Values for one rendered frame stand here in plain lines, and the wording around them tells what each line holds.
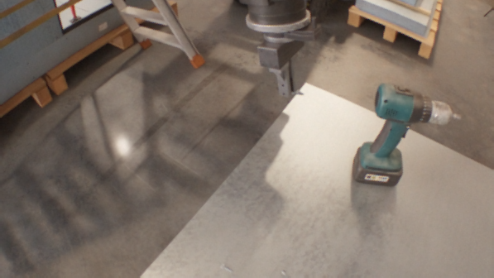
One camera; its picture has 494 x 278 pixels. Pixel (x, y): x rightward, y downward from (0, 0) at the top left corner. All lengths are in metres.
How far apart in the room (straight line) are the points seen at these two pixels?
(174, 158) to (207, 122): 0.28
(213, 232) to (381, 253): 0.33
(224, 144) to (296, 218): 1.03
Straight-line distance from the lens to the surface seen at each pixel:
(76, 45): 2.36
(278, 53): 0.67
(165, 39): 2.06
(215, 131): 1.67
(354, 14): 2.82
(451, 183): 0.82
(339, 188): 0.68
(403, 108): 0.57
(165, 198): 1.45
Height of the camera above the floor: 1.19
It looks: 45 degrees down
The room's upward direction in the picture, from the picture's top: 1 degrees clockwise
